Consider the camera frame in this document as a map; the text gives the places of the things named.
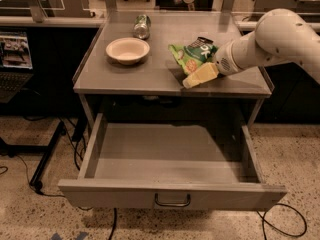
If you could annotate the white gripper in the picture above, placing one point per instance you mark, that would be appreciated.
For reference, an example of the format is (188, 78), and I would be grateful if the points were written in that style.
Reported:
(224, 60)

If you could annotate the green rice chip bag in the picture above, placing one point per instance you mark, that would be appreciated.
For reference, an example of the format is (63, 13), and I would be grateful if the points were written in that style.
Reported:
(192, 56)

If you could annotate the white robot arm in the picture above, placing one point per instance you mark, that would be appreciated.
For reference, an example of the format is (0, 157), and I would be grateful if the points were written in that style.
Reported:
(280, 36)

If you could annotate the grey open top drawer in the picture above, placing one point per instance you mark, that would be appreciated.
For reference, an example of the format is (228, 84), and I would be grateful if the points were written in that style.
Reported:
(126, 164)

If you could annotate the green soda can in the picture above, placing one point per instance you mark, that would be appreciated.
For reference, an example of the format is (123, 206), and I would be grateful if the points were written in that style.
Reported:
(142, 26)

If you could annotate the white paper bowl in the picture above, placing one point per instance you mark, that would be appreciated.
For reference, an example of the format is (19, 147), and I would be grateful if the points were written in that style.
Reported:
(127, 51)

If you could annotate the grey cabinet table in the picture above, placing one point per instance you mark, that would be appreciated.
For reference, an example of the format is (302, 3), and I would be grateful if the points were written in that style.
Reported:
(147, 99)

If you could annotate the laptop computer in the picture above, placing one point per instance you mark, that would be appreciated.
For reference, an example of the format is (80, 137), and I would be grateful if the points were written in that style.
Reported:
(16, 67)

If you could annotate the black metal drawer handle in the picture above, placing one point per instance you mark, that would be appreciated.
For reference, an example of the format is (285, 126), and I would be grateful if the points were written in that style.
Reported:
(172, 201)

